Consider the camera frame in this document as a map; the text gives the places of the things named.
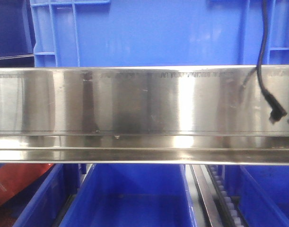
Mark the lower left blue bin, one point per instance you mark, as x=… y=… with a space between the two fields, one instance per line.
x=39 y=204

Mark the red package in bin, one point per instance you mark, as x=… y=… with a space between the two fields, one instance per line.
x=16 y=177

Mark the stainless steel shelf rail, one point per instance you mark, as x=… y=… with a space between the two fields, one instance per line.
x=179 y=115

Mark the lower middle blue bin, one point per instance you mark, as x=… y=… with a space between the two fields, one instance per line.
x=132 y=195

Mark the steel roller track divider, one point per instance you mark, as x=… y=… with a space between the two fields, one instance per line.
x=217 y=208

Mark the dark blue bin upper left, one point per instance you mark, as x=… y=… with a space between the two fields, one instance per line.
x=16 y=28

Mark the lower right blue bin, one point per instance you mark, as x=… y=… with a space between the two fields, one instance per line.
x=263 y=193

